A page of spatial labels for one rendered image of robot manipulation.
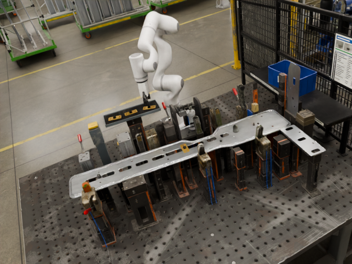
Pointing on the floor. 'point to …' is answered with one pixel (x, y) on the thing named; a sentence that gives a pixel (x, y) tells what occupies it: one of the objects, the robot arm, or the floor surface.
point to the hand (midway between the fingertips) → (147, 101)
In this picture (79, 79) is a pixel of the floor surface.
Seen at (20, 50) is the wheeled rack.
